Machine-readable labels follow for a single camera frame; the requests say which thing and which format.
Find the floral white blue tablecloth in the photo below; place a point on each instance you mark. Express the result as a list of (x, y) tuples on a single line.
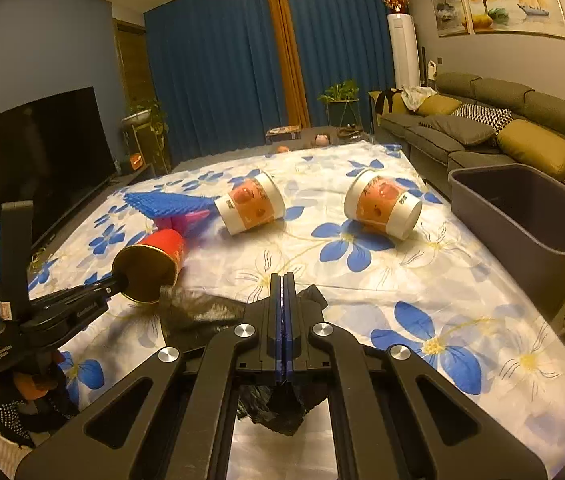
[(441, 293)]

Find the left landscape painting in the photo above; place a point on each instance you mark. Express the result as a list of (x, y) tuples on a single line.
[(450, 18)]

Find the blue bristle brush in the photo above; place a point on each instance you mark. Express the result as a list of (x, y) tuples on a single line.
[(155, 205)]

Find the orange white paper cup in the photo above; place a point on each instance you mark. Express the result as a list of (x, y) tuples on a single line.
[(252, 203)]

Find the mustard yellow cushion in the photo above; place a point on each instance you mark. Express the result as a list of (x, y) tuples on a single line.
[(535, 146)]

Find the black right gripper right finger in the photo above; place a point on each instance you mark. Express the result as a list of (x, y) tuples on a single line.
[(320, 354)]

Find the potted green plant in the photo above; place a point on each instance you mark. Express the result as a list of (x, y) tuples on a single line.
[(342, 104)]

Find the dark grey trash bin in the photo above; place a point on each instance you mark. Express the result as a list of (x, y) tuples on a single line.
[(519, 215)]

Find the grey sectional sofa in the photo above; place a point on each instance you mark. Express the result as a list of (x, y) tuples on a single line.
[(496, 149)]

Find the red flower decoration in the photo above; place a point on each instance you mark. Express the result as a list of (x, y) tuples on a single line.
[(397, 6)]

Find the grey flat cushion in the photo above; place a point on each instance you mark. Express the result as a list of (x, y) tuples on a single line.
[(465, 131)]

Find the red cylindrical can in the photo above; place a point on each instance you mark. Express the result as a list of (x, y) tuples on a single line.
[(149, 265)]

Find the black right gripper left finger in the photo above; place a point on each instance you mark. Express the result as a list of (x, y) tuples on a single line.
[(242, 354)]

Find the far patterned cushion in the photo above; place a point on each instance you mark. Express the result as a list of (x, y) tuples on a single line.
[(496, 118)]

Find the small black plastic bag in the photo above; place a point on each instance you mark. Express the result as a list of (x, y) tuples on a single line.
[(191, 318)]

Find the far mustard cushion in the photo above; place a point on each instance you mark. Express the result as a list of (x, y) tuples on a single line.
[(438, 105)]

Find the person's left hand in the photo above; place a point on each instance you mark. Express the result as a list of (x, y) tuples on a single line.
[(34, 386)]

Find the blue curtain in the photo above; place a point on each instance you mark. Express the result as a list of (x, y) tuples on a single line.
[(218, 71)]

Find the plant on wooden stand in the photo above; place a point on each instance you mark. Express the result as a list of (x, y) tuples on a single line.
[(145, 133)]

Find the orange curtain strip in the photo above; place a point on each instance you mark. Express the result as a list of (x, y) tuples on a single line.
[(290, 65)]

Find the black television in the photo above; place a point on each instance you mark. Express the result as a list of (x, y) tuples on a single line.
[(53, 152)]

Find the white standing air conditioner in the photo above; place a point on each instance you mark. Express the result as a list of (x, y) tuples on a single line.
[(405, 50)]

